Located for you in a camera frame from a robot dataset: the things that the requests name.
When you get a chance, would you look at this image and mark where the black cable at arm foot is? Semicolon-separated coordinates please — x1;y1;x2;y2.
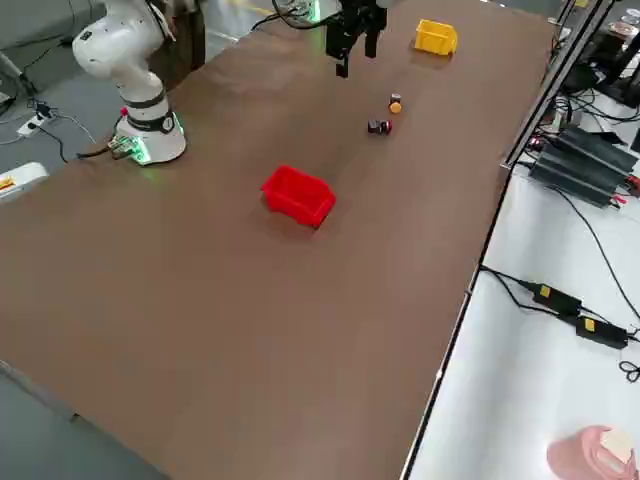
249;0;342;32
76;140;139;163

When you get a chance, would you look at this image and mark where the black power adapter yellow label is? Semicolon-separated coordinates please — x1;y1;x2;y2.
574;315;629;350
531;283;584;317

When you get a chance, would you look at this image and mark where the pink round object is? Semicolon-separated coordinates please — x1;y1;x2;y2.
546;424;640;480

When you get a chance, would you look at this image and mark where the tape roll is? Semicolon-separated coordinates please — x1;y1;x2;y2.
615;13;640;42

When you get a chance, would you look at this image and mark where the red plastic storage box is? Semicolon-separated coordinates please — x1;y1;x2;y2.
259;164;338;232

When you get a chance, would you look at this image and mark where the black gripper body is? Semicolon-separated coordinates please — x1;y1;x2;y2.
339;0;389;32

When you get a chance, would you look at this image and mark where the aluminium frame rail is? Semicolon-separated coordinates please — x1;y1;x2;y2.
499;0;609;171

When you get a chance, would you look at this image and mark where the black equipment on side table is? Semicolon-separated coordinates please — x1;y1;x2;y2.
563;27;640;107

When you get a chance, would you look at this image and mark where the white box with yellow label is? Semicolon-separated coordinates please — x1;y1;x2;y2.
0;161;50;204

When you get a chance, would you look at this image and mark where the black cable on white table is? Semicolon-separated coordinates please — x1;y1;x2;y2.
547;183;640;322

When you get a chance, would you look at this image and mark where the black finned power supply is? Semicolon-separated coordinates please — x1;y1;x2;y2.
528;123;640;209

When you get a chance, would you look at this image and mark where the white floor power strip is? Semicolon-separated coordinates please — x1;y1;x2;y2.
16;115;47;138

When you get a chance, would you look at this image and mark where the yellow plastic storage box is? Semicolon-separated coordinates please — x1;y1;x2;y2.
413;18;458;58

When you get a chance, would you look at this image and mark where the person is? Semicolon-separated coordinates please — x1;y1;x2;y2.
148;0;207;89

